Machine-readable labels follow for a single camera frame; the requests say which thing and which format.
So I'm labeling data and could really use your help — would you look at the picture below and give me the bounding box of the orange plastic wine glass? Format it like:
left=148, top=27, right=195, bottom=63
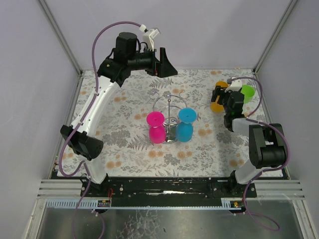
left=210, top=81, right=228, bottom=113

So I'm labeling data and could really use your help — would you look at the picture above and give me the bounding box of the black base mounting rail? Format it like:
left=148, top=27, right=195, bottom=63
left=80, top=176, right=257, bottom=208

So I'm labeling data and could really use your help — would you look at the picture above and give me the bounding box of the blue plastic wine glass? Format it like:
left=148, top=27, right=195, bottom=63
left=176, top=108, right=197, bottom=142

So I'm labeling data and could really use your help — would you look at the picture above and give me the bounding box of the pink plastic wine glass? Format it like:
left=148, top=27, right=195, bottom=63
left=147, top=112, right=166, bottom=144

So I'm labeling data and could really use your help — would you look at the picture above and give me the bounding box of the left aluminium frame post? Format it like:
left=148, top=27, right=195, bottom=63
left=36, top=0, right=83, bottom=75

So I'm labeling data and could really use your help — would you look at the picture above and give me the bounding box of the aluminium frame post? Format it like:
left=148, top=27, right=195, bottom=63
left=36, top=0, right=83, bottom=75
left=252, top=0, right=299, bottom=75

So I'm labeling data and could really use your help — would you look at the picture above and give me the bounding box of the chrome wine glass rack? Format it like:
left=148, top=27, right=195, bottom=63
left=149, top=90, right=188, bottom=144

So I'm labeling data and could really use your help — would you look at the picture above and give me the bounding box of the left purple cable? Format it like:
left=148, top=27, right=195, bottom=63
left=58, top=21, right=145, bottom=239

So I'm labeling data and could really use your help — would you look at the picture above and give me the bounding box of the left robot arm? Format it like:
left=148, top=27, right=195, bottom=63
left=60, top=28, right=177, bottom=184

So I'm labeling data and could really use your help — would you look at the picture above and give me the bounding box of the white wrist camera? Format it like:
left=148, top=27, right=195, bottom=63
left=224, top=77, right=242, bottom=93
left=139, top=24, right=160, bottom=51

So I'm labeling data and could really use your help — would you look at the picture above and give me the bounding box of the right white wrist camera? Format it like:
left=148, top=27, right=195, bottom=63
left=224, top=77, right=242, bottom=93

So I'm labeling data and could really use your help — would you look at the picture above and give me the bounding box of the right aluminium frame post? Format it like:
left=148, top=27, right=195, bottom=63
left=252, top=0, right=299, bottom=75

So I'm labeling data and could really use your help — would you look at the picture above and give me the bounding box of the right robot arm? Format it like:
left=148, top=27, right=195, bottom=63
left=211, top=85, right=290, bottom=194

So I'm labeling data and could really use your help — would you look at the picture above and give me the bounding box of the green plastic wine glass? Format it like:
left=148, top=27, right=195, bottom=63
left=240, top=85, right=255, bottom=104

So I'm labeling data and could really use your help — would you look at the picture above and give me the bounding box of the floral patterned table mat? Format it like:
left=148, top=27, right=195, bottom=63
left=51, top=69, right=272, bottom=178

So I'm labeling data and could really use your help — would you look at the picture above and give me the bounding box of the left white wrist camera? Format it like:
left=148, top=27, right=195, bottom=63
left=139, top=24, right=160, bottom=51

